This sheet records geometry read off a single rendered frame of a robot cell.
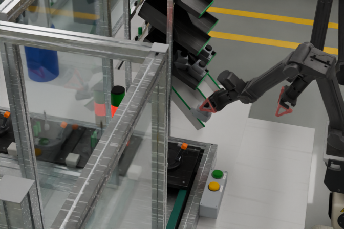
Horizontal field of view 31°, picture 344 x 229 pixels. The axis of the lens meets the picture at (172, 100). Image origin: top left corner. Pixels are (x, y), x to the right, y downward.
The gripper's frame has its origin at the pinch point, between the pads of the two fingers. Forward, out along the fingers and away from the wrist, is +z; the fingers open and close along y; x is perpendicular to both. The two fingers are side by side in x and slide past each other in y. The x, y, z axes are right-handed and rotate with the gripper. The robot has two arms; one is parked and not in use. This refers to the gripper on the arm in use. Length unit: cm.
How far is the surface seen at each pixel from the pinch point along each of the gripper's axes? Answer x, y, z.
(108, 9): -49, 51, -21
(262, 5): -6, -325, 112
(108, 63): -34, 49, -9
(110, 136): -26, 133, -74
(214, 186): 26.1, 21.2, -1.4
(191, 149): 13.2, 6.0, 11.2
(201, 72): -12.2, -5.2, -3.5
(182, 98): -5.4, -6.7, 12.2
